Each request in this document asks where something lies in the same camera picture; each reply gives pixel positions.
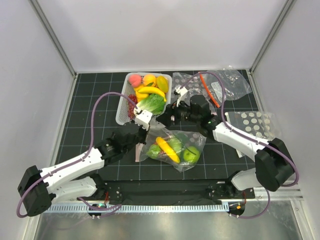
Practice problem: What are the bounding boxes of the yellow starfruit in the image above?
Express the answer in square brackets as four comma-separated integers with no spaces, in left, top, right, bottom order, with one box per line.
[156,75,169,93]

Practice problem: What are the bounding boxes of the left aluminium frame post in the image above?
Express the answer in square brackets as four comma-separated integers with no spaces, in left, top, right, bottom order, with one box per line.
[28,0,78,78]

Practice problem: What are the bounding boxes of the pink zipper clear bag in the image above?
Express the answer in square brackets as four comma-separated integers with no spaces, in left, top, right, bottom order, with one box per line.
[135,122,207,173]

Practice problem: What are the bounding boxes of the red grape bunch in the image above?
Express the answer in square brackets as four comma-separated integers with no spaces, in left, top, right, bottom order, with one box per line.
[128,94,138,120]

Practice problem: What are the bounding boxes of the orange zipper clear bag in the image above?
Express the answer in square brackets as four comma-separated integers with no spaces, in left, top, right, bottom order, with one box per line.
[199,69,252,108]

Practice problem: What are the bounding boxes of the yellow bell pepper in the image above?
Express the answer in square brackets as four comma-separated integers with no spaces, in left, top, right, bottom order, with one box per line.
[133,84,149,102]

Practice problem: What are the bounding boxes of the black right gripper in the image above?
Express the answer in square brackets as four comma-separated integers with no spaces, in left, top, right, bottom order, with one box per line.
[156,96,200,128]

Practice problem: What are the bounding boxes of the pink peach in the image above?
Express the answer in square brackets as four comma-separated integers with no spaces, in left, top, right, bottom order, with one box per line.
[128,74,142,88]

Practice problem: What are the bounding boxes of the white dotted zip bag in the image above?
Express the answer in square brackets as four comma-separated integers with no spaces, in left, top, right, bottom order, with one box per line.
[224,111,278,158]

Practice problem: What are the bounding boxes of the white perforated plastic basket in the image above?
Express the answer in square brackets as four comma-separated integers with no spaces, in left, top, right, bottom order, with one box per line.
[115,72,172,125]

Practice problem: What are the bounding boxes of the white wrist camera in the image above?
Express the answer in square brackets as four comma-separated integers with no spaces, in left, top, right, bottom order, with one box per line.
[173,85,189,107]
[133,107,154,131]

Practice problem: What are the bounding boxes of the green apple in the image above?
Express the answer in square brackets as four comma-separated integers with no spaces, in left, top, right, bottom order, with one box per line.
[183,146,201,164]

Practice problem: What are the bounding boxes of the slotted cable duct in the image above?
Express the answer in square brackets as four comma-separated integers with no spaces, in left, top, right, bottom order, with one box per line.
[45,202,229,214]

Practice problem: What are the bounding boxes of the aluminium frame rail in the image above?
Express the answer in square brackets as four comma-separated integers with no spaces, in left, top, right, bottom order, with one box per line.
[249,0,296,75]

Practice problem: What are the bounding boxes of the yellow orange peach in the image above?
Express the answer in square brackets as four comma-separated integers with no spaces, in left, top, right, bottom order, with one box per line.
[142,74,157,87]

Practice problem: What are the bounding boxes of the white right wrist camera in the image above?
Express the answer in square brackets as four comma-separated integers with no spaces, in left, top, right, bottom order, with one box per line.
[173,85,189,107]

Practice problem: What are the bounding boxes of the napa cabbage lettuce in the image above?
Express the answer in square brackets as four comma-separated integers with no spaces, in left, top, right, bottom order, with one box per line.
[137,94,166,115]

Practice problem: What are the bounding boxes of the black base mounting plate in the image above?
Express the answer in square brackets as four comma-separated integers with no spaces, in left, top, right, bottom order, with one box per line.
[76,178,253,202]

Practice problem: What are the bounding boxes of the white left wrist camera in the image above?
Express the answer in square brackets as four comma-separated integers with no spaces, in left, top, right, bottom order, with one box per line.
[133,107,154,131]

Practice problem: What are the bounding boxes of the long yellow banana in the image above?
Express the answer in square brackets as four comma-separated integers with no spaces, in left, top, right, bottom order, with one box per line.
[155,137,180,164]

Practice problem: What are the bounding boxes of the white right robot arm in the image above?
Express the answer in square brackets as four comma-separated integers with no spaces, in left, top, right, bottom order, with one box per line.
[156,95,299,198]

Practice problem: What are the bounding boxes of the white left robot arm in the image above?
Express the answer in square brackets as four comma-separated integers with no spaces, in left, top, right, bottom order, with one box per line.
[16,121,150,218]

